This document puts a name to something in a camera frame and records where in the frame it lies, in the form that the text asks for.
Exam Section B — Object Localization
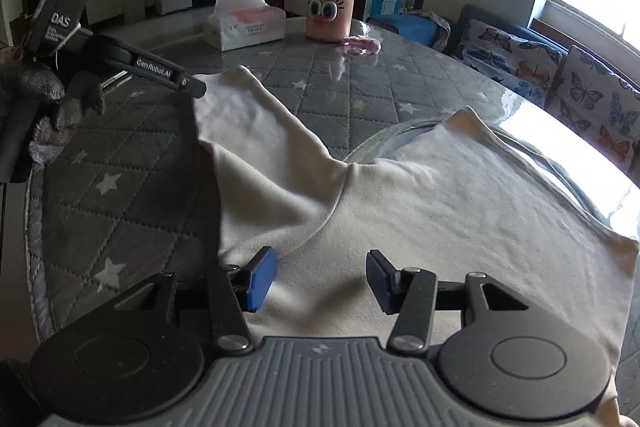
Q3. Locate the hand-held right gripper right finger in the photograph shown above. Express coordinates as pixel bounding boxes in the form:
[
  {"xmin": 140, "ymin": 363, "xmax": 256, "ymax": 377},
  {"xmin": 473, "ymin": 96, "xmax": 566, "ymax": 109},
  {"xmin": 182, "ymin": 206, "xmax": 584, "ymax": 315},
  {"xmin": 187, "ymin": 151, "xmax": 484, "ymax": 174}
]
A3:
[{"xmin": 365, "ymin": 249, "xmax": 531, "ymax": 355}]

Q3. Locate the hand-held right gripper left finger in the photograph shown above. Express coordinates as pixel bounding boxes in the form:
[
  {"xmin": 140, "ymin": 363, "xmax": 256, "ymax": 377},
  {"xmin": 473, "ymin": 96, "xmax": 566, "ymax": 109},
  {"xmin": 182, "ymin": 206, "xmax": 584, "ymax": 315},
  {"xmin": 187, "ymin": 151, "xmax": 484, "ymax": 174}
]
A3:
[{"xmin": 114, "ymin": 246, "xmax": 278, "ymax": 355}]

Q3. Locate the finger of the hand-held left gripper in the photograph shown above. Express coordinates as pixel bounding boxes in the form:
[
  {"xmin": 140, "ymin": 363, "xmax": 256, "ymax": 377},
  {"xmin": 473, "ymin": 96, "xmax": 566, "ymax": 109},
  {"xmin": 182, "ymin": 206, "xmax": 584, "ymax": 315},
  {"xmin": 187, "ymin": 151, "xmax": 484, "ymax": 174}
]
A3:
[{"xmin": 120, "ymin": 43, "xmax": 208, "ymax": 99}]

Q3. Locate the cream garment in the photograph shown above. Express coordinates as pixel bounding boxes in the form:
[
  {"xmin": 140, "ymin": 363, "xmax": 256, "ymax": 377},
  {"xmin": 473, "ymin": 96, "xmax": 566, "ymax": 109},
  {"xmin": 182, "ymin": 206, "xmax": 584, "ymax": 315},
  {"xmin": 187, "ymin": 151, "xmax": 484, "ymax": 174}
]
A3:
[{"xmin": 192, "ymin": 66, "xmax": 640, "ymax": 427}]

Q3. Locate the person's left hand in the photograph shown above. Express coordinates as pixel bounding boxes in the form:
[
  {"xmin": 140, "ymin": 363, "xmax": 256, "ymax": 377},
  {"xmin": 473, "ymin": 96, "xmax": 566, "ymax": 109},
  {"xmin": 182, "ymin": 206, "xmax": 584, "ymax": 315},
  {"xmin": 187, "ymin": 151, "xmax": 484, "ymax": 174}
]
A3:
[{"xmin": 0, "ymin": 57, "xmax": 107, "ymax": 164}]

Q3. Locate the white pink tissue box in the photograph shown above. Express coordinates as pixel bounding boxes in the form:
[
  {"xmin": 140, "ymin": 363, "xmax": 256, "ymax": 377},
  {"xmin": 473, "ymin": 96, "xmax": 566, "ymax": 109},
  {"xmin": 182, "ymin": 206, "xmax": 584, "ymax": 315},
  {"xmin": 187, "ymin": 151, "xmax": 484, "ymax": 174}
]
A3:
[{"xmin": 204, "ymin": 0, "xmax": 287, "ymax": 52}]

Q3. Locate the pink cartoon face bottle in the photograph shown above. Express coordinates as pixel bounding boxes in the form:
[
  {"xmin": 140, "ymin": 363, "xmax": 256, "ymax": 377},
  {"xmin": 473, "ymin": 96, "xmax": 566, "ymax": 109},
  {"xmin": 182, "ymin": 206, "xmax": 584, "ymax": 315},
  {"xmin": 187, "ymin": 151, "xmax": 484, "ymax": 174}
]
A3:
[{"xmin": 306, "ymin": 0, "xmax": 355, "ymax": 42}]

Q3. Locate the blue sofa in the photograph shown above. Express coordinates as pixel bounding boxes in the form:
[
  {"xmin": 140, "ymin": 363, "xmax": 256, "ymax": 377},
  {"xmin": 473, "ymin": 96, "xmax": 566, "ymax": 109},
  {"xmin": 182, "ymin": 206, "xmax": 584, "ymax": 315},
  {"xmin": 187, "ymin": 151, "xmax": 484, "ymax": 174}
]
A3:
[{"xmin": 367, "ymin": 4, "xmax": 640, "ymax": 182}]

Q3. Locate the grey blanket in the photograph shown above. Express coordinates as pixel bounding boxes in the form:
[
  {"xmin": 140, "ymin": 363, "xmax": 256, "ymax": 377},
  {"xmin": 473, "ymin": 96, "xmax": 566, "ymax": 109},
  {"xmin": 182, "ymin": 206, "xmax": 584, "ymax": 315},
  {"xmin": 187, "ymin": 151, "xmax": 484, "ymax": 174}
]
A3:
[{"xmin": 407, "ymin": 9, "xmax": 453, "ymax": 50}]

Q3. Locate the butterfly print cushion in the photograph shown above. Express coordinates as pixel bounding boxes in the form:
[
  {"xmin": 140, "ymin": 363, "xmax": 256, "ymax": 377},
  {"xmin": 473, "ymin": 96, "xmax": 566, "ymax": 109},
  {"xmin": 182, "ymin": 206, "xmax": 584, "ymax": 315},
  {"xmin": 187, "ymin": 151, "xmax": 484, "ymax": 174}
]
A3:
[
  {"xmin": 547, "ymin": 46, "xmax": 640, "ymax": 168},
  {"xmin": 457, "ymin": 19, "xmax": 566, "ymax": 108}
]

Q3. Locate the pink bottle strap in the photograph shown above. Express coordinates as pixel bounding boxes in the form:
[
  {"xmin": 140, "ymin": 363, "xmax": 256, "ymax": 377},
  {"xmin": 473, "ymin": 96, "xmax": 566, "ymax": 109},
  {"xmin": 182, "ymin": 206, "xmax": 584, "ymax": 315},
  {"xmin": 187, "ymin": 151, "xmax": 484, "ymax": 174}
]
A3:
[{"xmin": 342, "ymin": 36, "xmax": 382, "ymax": 56}]

